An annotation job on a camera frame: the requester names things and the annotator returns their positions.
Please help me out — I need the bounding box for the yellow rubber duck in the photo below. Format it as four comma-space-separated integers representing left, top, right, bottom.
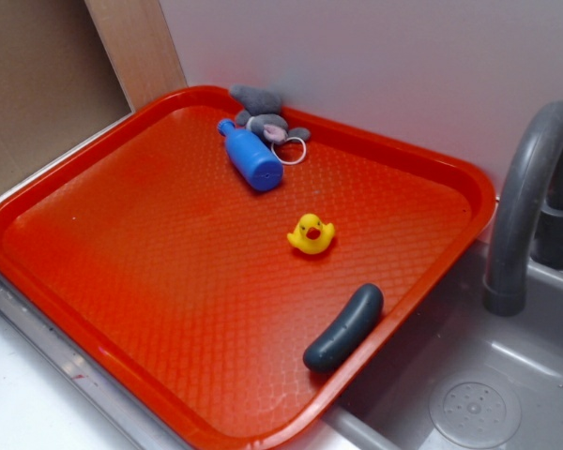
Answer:
286, 213, 336, 255

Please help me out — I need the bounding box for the blue plastic toy bottle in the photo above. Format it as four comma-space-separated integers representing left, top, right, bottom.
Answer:
217, 119, 283, 192

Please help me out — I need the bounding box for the grey plush mouse toy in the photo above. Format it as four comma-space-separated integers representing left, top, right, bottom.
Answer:
228, 84, 311, 166

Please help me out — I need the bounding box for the dark grey toy sausage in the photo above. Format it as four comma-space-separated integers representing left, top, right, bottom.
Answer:
303, 283, 384, 373

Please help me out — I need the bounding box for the red plastic tray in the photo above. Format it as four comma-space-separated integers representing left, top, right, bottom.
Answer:
0, 86, 495, 449

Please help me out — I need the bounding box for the light wooden board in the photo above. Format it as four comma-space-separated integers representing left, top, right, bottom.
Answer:
85, 0, 188, 111

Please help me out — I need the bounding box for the grey plastic sink basin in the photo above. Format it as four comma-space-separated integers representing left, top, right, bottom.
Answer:
325, 244, 563, 449

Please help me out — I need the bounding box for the grey plastic faucet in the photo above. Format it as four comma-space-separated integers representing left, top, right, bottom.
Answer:
483, 100, 563, 316

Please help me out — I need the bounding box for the round sink drain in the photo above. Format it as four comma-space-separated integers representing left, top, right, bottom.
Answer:
429, 372, 522, 449

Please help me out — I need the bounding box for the silver metal counter rail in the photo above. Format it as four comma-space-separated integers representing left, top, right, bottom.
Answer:
0, 275, 187, 449

